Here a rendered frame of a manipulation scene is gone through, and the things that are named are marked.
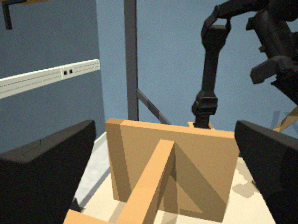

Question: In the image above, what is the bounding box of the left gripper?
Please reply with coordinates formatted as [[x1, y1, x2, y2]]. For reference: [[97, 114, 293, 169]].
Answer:
[[250, 28, 298, 106]]

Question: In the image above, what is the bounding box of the brown wooden end board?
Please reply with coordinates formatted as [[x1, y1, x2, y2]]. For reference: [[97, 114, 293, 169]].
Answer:
[[63, 209, 113, 224], [105, 118, 239, 223]]

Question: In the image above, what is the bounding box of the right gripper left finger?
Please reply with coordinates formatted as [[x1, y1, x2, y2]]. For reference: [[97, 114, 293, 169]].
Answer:
[[0, 120, 96, 224]]

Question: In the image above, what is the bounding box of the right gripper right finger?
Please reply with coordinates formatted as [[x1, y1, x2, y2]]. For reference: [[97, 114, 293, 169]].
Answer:
[[234, 120, 298, 224]]

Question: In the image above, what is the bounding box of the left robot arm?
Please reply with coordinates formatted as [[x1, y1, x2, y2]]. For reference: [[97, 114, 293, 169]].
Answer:
[[191, 0, 298, 130]]

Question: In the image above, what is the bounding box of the tan wooden rail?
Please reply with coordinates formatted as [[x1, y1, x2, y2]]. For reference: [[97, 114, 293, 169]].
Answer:
[[115, 139, 175, 224]]

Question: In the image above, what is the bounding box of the black metal overhead frame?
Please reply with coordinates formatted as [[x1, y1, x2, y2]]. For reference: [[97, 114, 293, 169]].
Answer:
[[124, 0, 172, 125]]

